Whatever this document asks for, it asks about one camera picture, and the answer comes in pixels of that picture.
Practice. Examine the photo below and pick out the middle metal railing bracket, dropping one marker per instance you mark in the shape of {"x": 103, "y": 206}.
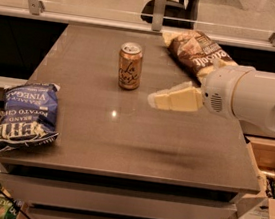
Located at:
{"x": 158, "y": 15}

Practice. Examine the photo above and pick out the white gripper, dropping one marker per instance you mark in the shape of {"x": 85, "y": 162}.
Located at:
{"x": 219, "y": 88}

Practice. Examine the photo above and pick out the black office chair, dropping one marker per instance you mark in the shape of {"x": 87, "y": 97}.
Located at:
{"x": 178, "y": 14}

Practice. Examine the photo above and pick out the orange LaCroix soda can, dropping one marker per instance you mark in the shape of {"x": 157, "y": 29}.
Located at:
{"x": 130, "y": 66}

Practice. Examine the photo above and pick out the blue kettle chips bag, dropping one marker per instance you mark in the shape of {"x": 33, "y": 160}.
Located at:
{"x": 30, "y": 116}

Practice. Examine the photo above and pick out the brown sea salt chips bag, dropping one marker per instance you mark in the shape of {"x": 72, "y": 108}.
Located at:
{"x": 193, "y": 50}

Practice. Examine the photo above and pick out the upper grey drawer front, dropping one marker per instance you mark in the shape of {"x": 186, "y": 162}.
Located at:
{"x": 113, "y": 200}

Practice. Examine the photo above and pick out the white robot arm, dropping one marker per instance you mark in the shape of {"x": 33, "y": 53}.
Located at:
{"x": 253, "y": 100}

